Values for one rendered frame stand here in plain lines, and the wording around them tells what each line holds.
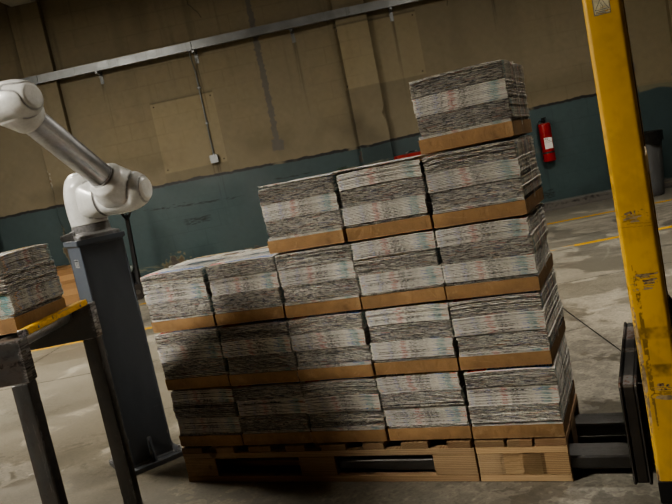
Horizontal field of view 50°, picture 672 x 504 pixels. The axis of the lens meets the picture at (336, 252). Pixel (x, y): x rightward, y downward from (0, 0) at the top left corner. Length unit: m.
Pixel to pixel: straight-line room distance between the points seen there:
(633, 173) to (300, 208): 1.05
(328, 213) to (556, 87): 7.38
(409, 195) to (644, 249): 0.71
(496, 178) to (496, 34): 7.35
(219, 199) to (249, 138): 0.88
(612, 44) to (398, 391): 1.24
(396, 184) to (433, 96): 0.29
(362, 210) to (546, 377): 0.76
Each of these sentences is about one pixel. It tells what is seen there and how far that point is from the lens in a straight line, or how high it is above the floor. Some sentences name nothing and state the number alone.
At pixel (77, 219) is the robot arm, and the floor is 1.09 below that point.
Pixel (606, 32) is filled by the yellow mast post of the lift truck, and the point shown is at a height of 1.27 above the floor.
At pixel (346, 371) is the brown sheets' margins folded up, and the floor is 0.40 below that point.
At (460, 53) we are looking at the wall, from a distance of 9.36.
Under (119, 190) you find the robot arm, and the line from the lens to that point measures 2.95.
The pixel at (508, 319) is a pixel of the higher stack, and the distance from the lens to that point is 2.24.
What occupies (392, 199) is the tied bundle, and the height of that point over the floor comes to 0.95.
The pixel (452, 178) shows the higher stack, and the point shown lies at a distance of 2.20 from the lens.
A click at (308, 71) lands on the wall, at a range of 9.28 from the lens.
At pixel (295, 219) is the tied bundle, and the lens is 2.40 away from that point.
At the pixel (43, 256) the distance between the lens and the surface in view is 2.41.
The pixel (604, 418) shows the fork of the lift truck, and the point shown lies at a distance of 2.64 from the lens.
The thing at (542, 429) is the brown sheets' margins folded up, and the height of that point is 0.17.
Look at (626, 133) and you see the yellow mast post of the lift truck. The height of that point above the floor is 1.02.
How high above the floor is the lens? 1.08
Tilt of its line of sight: 7 degrees down
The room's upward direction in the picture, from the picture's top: 12 degrees counter-clockwise
